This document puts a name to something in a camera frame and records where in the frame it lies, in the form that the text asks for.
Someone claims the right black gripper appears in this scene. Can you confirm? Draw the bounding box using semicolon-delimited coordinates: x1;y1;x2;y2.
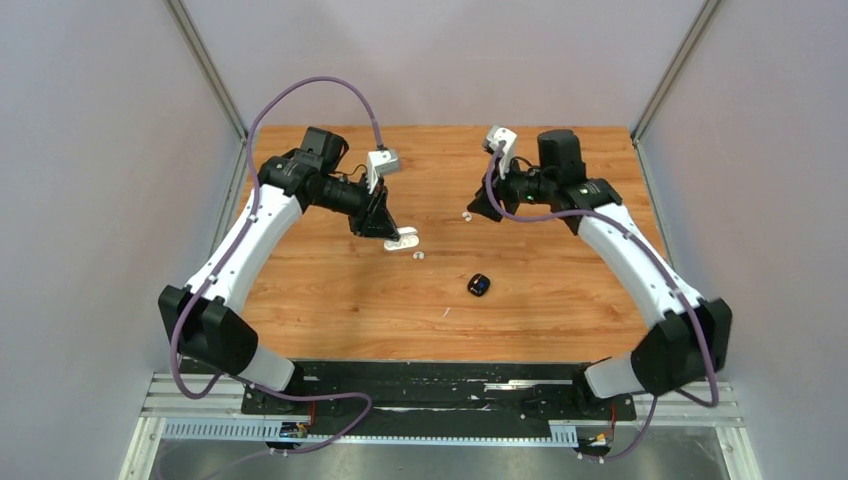
467;155;554;222

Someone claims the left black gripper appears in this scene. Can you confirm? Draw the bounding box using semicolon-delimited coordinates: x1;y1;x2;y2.
312;171;401;242

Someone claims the white earbud charging case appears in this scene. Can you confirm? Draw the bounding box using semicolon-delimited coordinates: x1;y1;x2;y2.
383;227;420;252

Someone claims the black earbud charging case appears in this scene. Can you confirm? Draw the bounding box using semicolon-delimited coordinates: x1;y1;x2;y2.
467;273;492;297

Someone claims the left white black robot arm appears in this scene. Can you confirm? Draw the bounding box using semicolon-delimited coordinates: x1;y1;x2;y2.
158;127;402;413

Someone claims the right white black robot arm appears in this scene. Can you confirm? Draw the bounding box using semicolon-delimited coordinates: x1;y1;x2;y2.
468;126;732;418

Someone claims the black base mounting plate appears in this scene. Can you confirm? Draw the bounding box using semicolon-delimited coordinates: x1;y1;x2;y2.
241;360;637;435

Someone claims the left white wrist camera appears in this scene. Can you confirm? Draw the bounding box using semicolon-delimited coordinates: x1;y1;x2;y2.
366;149;401;194

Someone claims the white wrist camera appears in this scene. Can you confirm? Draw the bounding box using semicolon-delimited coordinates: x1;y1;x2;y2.
482;125;517;179
366;149;401;194

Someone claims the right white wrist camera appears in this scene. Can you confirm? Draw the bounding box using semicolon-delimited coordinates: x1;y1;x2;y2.
482;125;517;179

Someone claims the grey slotted cable duct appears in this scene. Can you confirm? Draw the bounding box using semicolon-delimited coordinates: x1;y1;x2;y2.
160;418;579;448

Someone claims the left aluminium frame post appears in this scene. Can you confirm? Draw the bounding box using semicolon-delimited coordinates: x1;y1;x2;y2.
164;0;248;144

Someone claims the aluminium frame post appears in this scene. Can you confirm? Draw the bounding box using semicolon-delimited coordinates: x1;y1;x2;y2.
630;0;724;146
164;0;248;144

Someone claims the right aluminium frame post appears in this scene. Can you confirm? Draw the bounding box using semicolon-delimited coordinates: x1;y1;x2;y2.
630;0;724;146

